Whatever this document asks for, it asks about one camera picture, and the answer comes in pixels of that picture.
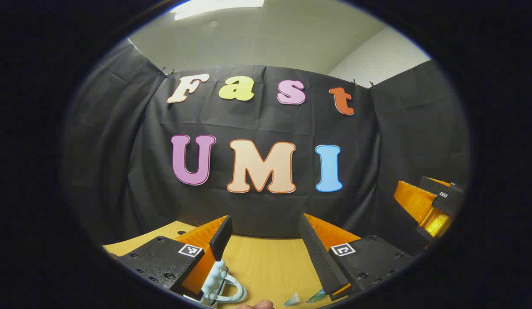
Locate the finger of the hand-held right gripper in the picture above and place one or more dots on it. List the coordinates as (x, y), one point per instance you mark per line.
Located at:
(420, 201)

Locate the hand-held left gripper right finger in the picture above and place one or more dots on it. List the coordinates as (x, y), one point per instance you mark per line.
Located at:
(319, 257)

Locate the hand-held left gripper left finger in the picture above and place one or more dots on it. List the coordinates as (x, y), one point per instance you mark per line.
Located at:
(220, 238)

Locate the clear teal skincare bottle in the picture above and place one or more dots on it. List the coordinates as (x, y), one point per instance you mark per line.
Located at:
(316, 295)

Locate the pale blue suitcase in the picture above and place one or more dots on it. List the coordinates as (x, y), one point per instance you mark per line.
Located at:
(218, 281)

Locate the beige skincare bottle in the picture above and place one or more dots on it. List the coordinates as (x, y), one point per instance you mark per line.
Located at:
(257, 305)

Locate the black backdrop cloth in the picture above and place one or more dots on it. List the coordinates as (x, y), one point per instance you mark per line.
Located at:
(120, 171)

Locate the ceiling light panel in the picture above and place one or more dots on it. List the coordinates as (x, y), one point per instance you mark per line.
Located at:
(218, 6)

